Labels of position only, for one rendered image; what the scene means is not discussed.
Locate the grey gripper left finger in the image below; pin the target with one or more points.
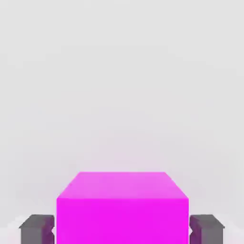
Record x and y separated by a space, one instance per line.
34 231

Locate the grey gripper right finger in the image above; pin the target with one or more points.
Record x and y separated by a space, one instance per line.
207 231

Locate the small magenta cube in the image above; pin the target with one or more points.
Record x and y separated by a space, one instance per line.
122 215

